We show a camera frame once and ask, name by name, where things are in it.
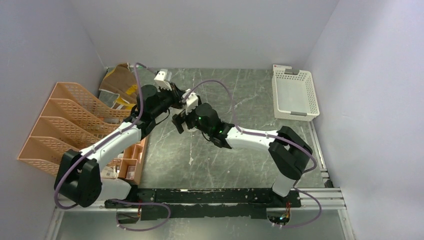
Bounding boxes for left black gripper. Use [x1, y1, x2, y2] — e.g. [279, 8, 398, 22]
[151, 82, 187, 119]

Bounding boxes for brown yellow cloth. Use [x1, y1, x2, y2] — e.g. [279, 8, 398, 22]
[99, 62, 138, 110]

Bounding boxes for white towel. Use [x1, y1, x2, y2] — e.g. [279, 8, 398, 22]
[184, 128, 197, 133]

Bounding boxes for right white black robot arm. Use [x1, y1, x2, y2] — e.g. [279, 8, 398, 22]
[172, 103, 313, 207]

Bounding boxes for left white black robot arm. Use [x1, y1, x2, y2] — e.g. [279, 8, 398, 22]
[53, 83, 199, 210]

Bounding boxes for orange compartment tray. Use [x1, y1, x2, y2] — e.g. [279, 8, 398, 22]
[109, 136, 149, 185]

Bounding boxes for orange file organizer rack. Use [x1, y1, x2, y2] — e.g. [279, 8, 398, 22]
[17, 82, 130, 176]

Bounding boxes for white plastic basket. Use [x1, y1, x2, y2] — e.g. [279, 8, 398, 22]
[271, 64, 320, 122]

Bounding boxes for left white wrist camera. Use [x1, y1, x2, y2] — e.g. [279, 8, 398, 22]
[154, 68, 172, 91]

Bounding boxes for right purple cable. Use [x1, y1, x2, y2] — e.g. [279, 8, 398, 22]
[181, 79, 323, 229]

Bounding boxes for purple cable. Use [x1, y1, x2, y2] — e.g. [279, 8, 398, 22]
[53, 62, 172, 232]
[181, 79, 323, 229]

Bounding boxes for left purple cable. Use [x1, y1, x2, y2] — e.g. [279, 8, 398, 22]
[53, 62, 172, 232]

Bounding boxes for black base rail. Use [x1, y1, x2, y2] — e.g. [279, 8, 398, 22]
[104, 188, 301, 221]

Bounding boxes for aluminium frame rails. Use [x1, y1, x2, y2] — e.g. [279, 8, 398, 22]
[46, 114, 347, 240]

